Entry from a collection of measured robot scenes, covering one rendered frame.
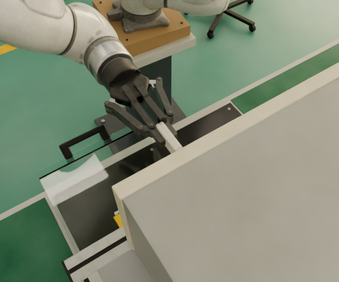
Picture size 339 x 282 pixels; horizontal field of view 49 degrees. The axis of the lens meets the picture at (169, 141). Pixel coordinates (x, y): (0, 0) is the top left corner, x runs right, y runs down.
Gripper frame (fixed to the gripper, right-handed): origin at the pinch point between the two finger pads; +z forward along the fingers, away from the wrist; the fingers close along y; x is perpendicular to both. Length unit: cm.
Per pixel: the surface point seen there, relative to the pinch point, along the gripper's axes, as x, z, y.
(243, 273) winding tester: 13.3, 26.5, 7.2
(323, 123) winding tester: 13.2, 16.7, -15.0
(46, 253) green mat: -43, -12, 32
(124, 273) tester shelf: -6.7, 14.1, 17.6
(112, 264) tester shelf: -6.7, 11.7, 18.6
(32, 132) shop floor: -118, -114, 22
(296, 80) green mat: -44, -22, -67
